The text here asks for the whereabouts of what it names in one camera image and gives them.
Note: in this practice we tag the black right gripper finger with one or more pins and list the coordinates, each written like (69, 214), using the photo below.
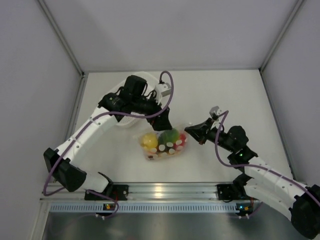
(199, 137)
(200, 127)

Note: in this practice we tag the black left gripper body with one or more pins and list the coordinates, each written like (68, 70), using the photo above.
(151, 106)

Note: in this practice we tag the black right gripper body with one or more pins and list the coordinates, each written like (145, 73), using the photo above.
(221, 140)

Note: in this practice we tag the green fake avocado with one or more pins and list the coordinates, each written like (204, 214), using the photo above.
(168, 136)

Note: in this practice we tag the red yellow fake apple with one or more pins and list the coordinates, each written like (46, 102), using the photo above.
(181, 140)

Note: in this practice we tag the yellow fake pear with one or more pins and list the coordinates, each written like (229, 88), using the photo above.
(149, 140)

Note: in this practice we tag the clear zip top bag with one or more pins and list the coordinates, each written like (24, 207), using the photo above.
(163, 151)

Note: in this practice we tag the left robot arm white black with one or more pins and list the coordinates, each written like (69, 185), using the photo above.
(64, 162)

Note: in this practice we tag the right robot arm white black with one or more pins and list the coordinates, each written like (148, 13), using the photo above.
(298, 202)

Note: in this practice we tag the white perforated plastic basket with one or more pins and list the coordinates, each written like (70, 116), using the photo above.
(127, 101)

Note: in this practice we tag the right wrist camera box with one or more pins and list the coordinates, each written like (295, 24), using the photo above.
(215, 112)

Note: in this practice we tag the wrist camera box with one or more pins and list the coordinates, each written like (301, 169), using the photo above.
(163, 89)
(215, 112)

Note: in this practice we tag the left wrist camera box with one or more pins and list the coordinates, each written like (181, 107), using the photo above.
(163, 89)

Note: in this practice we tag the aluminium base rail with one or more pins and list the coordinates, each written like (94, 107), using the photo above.
(188, 191)

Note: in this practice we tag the aluminium corner frame post left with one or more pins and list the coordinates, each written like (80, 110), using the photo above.
(60, 36)

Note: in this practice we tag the aluminium corner frame post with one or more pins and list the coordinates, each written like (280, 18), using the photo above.
(60, 36)
(298, 5)

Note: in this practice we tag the white slotted cable duct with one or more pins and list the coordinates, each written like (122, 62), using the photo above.
(135, 207)

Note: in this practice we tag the aluminium corner frame post right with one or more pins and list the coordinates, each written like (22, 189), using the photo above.
(298, 5)

